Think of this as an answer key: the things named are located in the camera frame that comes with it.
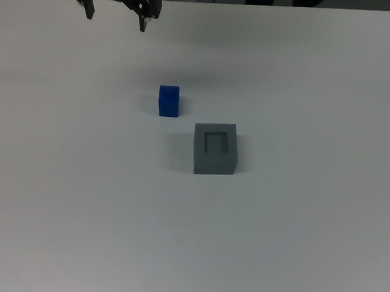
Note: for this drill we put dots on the blue block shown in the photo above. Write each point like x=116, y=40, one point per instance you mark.
x=168, y=101

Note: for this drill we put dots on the grey hollow cuboid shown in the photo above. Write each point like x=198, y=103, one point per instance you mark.
x=213, y=161

